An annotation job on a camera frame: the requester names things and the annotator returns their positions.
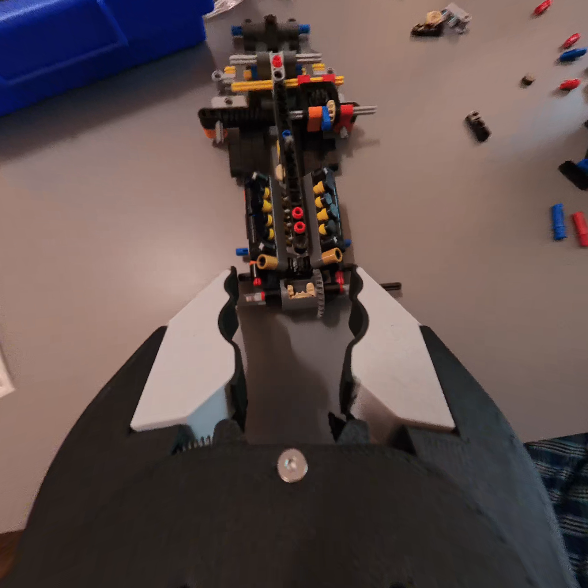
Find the blue plastic bin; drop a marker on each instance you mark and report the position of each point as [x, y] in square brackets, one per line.
[69, 46]

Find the blue thin lego liftarm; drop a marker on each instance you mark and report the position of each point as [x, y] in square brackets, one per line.
[583, 163]

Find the red long lego pin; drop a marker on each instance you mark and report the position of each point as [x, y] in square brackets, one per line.
[579, 228]

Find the small blue lego pin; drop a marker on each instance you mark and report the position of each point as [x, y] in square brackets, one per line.
[573, 54]

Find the blue long lego pin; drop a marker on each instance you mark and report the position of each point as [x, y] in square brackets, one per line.
[558, 222]

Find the black round lego piece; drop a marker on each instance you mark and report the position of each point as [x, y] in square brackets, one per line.
[528, 79]

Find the lego car chassis model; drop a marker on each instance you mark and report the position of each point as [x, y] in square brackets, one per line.
[285, 138]

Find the light grey lego connector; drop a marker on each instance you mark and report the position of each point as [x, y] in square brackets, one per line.
[457, 18]

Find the tan lego gear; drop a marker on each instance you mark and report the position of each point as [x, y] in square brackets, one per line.
[433, 17]

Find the black thin lego liftarm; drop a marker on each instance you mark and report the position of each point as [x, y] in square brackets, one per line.
[425, 30]

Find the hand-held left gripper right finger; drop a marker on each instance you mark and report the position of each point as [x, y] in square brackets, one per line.
[399, 367]

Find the person's plaid shirt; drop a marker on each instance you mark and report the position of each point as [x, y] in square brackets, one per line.
[565, 505]

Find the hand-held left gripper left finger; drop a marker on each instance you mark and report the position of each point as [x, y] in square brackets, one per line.
[183, 367]

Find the small red lego pin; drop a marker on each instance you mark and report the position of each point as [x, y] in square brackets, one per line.
[571, 40]

